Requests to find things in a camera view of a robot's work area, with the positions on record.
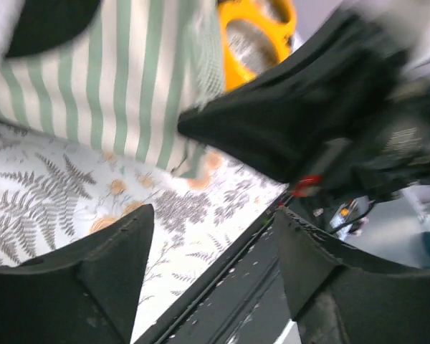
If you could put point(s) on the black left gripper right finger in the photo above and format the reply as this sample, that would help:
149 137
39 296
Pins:
337 293

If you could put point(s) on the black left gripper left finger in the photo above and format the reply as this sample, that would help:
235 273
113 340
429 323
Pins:
85 292

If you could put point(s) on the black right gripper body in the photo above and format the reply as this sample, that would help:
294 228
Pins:
335 115

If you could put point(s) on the green striped pet tent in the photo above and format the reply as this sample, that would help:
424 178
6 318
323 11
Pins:
121 85

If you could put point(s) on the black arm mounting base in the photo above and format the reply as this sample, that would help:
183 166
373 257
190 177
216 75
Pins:
238 299

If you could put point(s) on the yellow double pet bowl holder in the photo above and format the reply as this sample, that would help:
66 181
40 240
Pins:
256 36

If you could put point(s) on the floral table mat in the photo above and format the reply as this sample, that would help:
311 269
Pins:
53 193

